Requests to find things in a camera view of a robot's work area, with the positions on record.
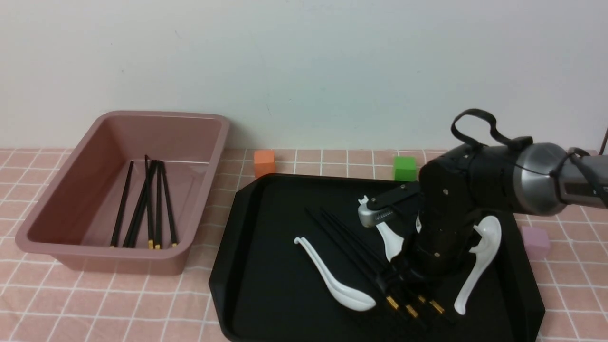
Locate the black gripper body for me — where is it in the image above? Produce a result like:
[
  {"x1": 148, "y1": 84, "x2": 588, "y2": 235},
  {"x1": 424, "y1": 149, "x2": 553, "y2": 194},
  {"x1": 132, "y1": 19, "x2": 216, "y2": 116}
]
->
[{"x1": 403, "y1": 145, "x2": 518, "y2": 278}]

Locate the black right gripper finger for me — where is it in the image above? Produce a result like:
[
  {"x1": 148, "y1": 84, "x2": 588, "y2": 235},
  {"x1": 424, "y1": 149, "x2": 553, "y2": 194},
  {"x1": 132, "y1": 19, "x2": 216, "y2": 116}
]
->
[{"x1": 408, "y1": 277, "x2": 459, "y2": 325}]

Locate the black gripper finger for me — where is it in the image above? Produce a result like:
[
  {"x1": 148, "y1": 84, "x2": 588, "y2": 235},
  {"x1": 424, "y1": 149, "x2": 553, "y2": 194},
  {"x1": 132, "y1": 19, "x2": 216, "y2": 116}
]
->
[{"x1": 376, "y1": 266, "x2": 404, "y2": 296}]

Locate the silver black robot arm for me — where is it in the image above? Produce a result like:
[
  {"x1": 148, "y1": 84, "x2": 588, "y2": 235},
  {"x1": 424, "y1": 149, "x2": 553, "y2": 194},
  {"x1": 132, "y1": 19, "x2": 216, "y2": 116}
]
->
[{"x1": 358, "y1": 143, "x2": 607, "y2": 315}]

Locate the white spoon centre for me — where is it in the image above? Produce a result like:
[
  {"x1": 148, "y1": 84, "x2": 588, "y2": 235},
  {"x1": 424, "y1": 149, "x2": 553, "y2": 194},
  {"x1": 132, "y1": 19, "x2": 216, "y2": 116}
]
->
[{"x1": 358, "y1": 196, "x2": 404, "y2": 262}]

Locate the green cube block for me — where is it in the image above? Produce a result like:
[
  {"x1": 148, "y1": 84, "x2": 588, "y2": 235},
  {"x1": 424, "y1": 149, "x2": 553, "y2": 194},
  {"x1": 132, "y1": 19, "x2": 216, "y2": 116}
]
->
[{"x1": 393, "y1": 156, "x2": 418, "y2": 182}]

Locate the white spoon far right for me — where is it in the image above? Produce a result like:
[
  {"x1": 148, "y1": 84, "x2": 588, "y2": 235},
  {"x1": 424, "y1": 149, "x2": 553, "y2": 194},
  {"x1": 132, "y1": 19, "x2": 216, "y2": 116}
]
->
[{"x1": 454, "y1": 216, "x2": 502, "y2": 316}]

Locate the black plastic tray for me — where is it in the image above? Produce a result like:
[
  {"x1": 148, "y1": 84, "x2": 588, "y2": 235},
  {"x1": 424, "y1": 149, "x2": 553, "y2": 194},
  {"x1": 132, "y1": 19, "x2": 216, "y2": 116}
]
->
[{"x1": 209, "y1": 174, "x2": 545, "y2": 342}]

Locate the pink cube block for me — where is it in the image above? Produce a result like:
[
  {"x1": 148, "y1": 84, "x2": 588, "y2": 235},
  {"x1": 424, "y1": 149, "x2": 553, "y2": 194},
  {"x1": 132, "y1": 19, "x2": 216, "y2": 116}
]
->
[{"x1": 520, "y1": 227, "x2": 550, "y2": 261}]

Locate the white spoon under front left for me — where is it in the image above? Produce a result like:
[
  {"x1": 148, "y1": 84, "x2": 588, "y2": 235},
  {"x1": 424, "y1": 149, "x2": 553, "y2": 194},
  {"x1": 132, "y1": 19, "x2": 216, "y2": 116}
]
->
[{"x1": 294, "y1": 237, "x2": 333, "y2": 288}]

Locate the orange cube block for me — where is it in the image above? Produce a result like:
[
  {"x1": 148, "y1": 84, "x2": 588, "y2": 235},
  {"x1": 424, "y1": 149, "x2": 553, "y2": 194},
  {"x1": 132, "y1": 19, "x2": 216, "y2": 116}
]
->
[{"x1": 254, "y1": 150, "x2": 276, "y2": 178}]

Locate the black chopstick bin rightmost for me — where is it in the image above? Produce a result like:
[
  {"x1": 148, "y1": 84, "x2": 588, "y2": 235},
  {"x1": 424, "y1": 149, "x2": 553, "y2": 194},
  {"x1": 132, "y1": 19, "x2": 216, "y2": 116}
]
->
[{"x1": 160, "y1": 161, "x2": 178, "y2": 247}]

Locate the black chopstick bin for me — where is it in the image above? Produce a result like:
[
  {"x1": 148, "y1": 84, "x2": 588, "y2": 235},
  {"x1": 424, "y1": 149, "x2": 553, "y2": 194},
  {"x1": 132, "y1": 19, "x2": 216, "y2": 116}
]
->
[
  {"x1": 160, "y1": 161, "x2": 178, "y2": 247},
  {"x1": 122, "y1": 154, "x2": 155, "y2": 247},
  {"x1": 144, "y1": 154, "x2": 155, "y2": 249},
  {"x1": 109, "y1": 160, "x2": 134, "y2": 247},
  {"x1": 154, "y1": 161, "x2": 162, "y2": 250}
]

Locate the pink plastic bin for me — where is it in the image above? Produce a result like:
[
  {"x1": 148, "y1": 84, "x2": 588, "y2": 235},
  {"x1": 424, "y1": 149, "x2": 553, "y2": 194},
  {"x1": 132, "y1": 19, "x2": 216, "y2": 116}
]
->
[{"x1": 16, "y1": 111, "x2": 230, "y2": 276}]

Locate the black chopstick bin leftmost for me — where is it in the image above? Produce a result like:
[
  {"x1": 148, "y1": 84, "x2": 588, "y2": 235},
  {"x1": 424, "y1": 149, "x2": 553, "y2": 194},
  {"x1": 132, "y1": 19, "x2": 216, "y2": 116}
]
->
[{"x1": 109, "y1": 160, "x2": 134, "y2": 247}]

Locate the pink checkered tablecloth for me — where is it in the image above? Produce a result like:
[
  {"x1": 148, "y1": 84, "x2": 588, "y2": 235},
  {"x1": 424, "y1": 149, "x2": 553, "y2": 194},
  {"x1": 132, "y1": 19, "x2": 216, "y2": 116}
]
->
[{"x1": 0, "y1": 148, "x2": 607, "y2": 342}]

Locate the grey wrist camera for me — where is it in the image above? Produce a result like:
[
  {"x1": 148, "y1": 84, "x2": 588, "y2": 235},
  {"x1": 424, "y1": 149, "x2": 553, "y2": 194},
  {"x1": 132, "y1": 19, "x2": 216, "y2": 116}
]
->
[{"x1": 358, "y1": 181, "x2": 421, "y2": 228}]

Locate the black cable loop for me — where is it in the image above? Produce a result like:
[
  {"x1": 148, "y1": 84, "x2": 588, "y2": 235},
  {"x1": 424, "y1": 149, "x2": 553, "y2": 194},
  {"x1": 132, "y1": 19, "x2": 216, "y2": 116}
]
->
[{"x1": 450, "y1": 109, "x2": 533, "y2": 152}]

